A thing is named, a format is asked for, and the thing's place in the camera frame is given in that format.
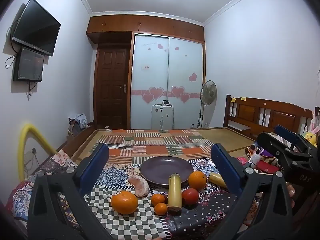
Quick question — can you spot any white boxy appliance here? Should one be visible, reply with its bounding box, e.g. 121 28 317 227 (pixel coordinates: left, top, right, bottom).
151 104 175 130

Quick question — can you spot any small wall-mounted monitor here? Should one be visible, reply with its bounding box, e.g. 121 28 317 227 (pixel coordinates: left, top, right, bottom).
13 47 45 82

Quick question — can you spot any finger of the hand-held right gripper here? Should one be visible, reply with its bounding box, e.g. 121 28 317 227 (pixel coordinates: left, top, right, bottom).
274 125 317 153
257 132 313 167

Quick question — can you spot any standing electric fan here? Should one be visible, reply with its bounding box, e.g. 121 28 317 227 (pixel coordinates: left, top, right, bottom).
197 80 217 130

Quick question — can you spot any wooden bed footboard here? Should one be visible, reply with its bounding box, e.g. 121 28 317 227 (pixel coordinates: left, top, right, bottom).
56 122 96 162

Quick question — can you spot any yellow sugarcane piece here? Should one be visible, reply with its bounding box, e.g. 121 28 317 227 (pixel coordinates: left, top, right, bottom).
208 172 228 189
167 173 182 215

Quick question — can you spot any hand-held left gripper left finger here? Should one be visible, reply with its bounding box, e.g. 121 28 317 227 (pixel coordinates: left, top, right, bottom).
27 143 113 240

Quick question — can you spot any red tomato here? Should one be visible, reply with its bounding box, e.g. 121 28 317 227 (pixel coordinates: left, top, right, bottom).
182 188 200 206

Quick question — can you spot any purple round plate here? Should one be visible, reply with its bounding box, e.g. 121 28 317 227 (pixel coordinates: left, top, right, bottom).
139 156 193 187

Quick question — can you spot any pile of clothes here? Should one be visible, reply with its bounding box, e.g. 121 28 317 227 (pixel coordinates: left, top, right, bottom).
68 114 88 137

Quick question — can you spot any patterned patchwork cloth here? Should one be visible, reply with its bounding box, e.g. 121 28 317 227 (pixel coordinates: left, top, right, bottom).
7 149 259 240

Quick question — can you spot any wall power socket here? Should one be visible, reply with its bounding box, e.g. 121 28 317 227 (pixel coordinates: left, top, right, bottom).
24 148 38 161

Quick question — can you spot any red packet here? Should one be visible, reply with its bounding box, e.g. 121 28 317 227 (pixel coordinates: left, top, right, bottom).
255 160 283 173

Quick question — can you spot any wooden bed headboard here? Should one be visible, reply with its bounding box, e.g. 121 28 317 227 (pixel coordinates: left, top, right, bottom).
223 94 314 142

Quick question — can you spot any yellow plush toy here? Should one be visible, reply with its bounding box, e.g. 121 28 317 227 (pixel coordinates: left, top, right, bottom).
302 119 320 148

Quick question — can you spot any wooden wardrobe with heart stickers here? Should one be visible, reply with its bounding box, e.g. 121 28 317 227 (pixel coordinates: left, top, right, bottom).
86 15 206 130

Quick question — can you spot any black wall cable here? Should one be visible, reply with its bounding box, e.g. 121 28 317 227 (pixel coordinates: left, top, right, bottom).
5 53 18 68

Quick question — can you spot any woven straw bed mat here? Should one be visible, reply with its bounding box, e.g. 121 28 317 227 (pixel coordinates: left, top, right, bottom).
74 127 257 159

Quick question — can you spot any orange striped patchwork blanket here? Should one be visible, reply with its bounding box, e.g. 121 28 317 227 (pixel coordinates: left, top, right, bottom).
95 129 220 165

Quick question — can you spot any brown wooden door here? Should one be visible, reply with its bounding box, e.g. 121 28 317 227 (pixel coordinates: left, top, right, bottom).
94 44 132 130

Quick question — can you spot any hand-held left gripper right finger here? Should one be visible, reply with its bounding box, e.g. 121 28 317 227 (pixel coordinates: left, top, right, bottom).
210 143 293 240

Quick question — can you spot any peeled pomelo segment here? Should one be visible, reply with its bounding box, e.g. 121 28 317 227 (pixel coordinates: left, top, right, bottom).
128 176 150 197

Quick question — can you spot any wall-mounted black television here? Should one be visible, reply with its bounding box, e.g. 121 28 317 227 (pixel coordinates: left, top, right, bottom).
12 0 62 57

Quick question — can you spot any yellow foam tube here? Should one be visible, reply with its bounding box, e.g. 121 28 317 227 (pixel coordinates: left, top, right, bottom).
17 123 58 182

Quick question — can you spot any person's right hand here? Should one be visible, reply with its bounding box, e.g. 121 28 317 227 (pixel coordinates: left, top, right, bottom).
285 182 298 209

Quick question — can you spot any large orange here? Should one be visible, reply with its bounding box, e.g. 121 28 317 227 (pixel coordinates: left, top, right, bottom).
188 171 207 190
111 190 139 215

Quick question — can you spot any small tangerine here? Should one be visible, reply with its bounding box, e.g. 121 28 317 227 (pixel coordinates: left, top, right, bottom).
154 203 168 215
151 193 166 207

